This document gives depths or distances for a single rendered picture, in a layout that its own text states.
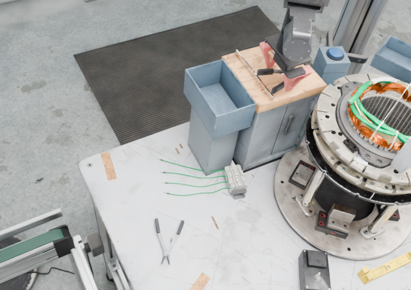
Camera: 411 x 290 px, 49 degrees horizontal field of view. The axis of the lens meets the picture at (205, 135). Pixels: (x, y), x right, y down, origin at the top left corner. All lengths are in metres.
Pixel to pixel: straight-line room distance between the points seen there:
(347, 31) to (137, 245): 0.88
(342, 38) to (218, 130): 0.59
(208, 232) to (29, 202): 1.18
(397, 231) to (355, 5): 0.65
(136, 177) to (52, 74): 1.53
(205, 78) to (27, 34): 1.95
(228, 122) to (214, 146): 0.12
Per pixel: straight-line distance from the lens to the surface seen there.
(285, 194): 1.25
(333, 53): 1.30
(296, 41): 0.91
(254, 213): 1.22
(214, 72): 1.17
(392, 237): 1.29
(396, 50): 1.42
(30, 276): 2.01
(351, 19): 1.45
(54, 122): 2.45
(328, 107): 1.07
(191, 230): 1.18
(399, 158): 1.00
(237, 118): 1.07
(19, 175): 2.28
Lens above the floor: 1.83
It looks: 51 degrees down
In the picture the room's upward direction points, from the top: 8 degrees clockwise
